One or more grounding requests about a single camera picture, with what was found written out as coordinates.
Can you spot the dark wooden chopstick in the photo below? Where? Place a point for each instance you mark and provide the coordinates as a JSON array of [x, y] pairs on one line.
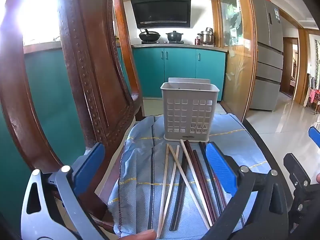
[[203, 152], [178, 200], [202, 180], [207, 181]]

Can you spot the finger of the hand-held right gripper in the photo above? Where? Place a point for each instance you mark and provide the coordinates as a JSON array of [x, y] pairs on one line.
[[297, 170], [314, 134]]

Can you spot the background wooden chair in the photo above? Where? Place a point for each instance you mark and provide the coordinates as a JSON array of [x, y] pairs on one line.
[[313, 97]]

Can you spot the grey refrigerator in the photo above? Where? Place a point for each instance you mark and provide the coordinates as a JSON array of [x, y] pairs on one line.
[[266, 55]]

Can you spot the blue striped cloth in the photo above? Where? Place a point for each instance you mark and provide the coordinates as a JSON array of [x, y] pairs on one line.
[[140, 160]]

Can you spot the black wok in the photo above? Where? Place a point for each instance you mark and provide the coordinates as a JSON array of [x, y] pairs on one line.
[[149, 35]]

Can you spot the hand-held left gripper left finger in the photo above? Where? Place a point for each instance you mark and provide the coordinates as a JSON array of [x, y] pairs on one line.
[[88, 162]]

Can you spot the wooden framed glass door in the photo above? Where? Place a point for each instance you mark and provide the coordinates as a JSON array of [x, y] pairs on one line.
[[246, 67]]

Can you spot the carved wooden chair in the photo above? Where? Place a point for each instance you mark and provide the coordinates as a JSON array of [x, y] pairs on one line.
[[95, 55]]

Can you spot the person's left hand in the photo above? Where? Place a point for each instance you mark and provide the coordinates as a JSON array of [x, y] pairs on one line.
[[140, 235]]

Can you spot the black cooking pot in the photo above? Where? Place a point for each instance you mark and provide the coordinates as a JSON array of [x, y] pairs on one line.
[[174, 37]]

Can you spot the teal base cabinets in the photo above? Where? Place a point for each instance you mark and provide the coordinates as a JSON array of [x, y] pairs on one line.
[[180, 72]]

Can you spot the person's right hand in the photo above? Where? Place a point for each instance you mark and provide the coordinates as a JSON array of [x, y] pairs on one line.
[[318, 178]]

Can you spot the black range hood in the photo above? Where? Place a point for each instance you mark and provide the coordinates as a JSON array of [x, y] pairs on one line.
[[160, 10]]

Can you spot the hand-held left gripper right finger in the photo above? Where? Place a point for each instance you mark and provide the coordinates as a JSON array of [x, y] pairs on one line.
[[220, 166]]

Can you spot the stainless steel pot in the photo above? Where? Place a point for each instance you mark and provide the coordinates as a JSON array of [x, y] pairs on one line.
[[207, 38]]

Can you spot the gas stove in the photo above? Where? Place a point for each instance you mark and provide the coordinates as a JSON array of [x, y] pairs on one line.
[[162, 42]]

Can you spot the white plastic utensil basket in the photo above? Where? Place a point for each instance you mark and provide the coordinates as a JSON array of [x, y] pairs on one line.
[[175, 90]]

